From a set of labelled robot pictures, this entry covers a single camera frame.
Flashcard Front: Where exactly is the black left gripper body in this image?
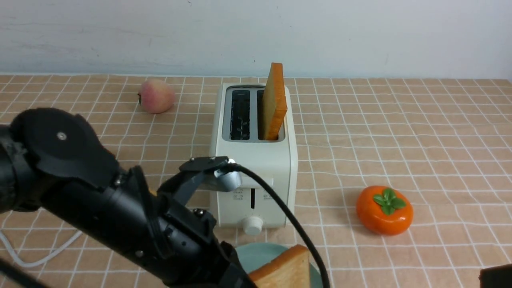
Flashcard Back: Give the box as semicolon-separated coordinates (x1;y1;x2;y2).
138;198;256;288

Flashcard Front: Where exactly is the toasted bread slice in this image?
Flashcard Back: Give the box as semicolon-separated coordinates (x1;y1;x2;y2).
261;62;288;141
249;245;311;288

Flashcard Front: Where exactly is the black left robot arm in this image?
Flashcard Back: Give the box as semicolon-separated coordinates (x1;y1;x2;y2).
1;108;255;288

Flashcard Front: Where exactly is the light green round plate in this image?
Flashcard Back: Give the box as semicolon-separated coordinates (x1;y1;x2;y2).
234;242;324;288

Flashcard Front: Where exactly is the white two-slot toaster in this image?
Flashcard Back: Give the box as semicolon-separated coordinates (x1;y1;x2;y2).
210;83;298;236

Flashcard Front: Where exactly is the pink peach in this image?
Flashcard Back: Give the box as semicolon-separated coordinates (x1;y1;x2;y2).
138;79;176;114

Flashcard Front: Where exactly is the orange persimmon with leaf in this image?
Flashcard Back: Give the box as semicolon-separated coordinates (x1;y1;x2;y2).
356;186;414;236

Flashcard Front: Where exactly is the checkered peach tablecloth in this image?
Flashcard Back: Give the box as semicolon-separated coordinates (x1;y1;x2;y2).
0;75;512;288

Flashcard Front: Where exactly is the black object at right edge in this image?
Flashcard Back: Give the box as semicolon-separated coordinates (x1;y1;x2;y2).
478;264;512;288

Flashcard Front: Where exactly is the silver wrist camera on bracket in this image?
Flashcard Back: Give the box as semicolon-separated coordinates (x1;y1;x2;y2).
157;156;242;205

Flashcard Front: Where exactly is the black camera cable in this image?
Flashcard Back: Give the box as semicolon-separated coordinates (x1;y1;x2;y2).
230;164;331;288

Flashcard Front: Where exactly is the white toaster power cord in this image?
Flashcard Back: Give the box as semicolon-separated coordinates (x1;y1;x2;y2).
0;229;83;268

